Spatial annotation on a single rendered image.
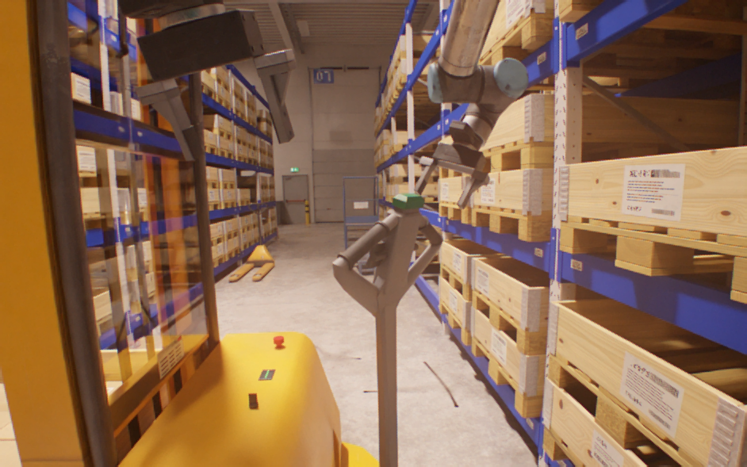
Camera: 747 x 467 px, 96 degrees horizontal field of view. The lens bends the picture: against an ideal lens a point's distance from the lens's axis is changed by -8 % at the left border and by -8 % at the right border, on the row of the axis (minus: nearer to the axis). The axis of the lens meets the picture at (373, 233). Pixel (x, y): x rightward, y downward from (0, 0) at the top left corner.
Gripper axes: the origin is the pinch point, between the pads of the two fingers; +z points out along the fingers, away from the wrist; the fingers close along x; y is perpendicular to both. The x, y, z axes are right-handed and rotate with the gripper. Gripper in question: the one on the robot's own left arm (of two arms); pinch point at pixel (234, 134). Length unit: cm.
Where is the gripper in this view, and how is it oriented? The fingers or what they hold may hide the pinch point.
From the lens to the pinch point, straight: 51.2
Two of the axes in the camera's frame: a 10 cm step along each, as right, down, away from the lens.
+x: -9.8, 1.2, 1.7
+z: 1.9, 8.5, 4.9
